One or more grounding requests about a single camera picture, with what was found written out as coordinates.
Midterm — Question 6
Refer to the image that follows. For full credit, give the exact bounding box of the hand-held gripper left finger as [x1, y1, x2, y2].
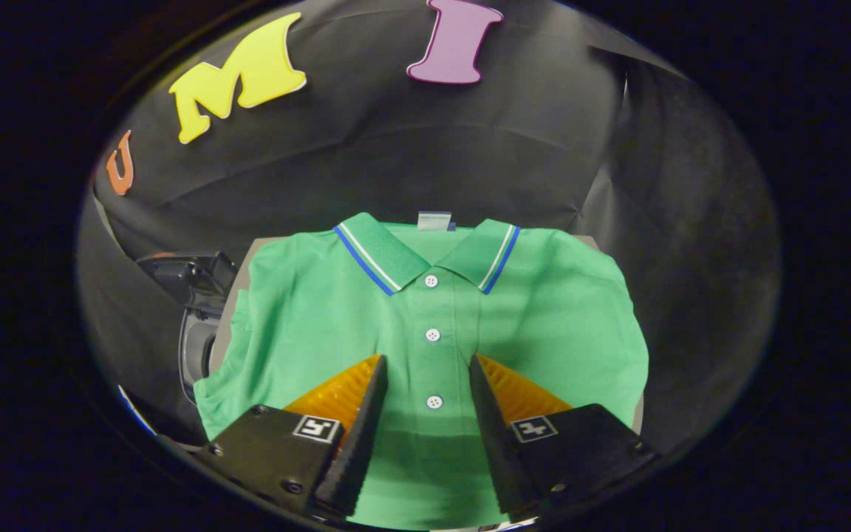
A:
[200, 355, 389, 516]

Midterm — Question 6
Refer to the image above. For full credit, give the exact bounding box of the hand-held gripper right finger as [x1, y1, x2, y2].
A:
[468, 353, 659, 518]

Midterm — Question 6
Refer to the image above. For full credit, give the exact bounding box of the green polo shirt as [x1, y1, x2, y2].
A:
[194, 212, 649, 531]

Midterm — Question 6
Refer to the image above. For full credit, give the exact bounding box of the dark transparent washing machine lid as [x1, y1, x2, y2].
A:
[136, 251, 239, 318]

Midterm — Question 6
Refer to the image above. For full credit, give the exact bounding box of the beige cabinet with dark top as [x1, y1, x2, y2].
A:
[208, 235, 646, 437]

